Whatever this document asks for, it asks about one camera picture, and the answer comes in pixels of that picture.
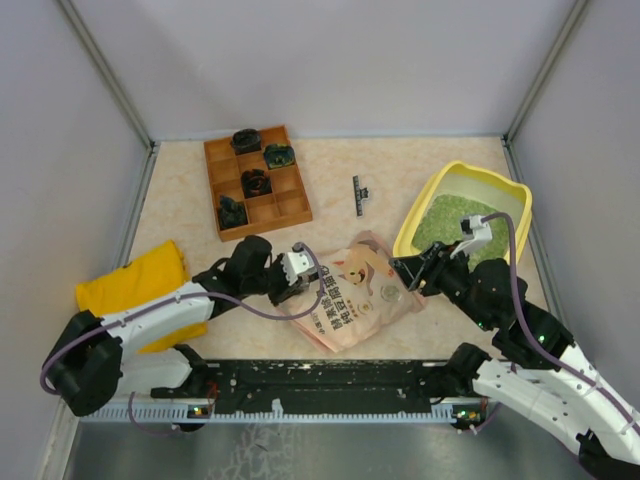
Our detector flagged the yellow cloth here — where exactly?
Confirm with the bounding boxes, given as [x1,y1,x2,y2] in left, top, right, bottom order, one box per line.
[75,240,209,354]

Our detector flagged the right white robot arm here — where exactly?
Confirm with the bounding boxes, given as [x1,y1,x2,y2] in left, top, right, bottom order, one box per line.
[390,242,639,479]

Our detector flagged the dark rolled item lower left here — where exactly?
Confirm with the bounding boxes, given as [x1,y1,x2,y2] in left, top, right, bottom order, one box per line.
[217,195,249,230]

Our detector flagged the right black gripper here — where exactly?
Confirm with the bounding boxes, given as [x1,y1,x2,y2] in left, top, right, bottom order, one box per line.
[388,239,494,330]

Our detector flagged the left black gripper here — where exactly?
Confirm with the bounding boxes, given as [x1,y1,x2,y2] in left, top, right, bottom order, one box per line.
[243,252,304,306]

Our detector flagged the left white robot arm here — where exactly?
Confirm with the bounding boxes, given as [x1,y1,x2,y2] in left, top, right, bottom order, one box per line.
[39,235,324,417]

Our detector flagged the pink cat litter bag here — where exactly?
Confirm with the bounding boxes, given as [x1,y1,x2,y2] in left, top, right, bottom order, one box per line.
[292,230,424,353]

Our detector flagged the black rolled item top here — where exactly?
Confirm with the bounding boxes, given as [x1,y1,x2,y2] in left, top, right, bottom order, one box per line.
[230,128,262,155]

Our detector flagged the black orange rolled item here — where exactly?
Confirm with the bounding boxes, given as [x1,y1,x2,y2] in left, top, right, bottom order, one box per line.
[240,169,272,198]

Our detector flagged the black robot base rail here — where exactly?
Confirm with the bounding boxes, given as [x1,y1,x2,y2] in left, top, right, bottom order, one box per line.
[151,360,480,415]

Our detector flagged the green cat litter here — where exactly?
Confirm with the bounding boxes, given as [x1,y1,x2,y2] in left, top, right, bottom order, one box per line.
[411,194,509,271]

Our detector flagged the black bag sealing clip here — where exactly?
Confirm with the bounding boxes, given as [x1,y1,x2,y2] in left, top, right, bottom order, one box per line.
[352,175,370,218]

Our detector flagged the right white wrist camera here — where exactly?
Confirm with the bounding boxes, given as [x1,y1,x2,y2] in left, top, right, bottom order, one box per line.
[450,214,493,259]

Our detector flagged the yellow litter box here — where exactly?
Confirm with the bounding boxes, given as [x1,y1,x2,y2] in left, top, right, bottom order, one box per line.
[393,161,533,257]

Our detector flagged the wooden compartment tray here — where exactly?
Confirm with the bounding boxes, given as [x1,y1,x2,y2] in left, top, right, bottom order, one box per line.
[203,125,313,242]

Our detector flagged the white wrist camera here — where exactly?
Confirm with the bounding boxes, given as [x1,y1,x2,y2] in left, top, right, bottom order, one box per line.
[450,214,493,259]
[281,242,319,286]

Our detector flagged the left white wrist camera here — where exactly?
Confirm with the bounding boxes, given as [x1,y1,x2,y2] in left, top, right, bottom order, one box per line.
[281,242,319,286]

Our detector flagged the black green rolled item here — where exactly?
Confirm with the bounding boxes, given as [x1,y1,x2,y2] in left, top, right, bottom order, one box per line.
[263,144,296,170]

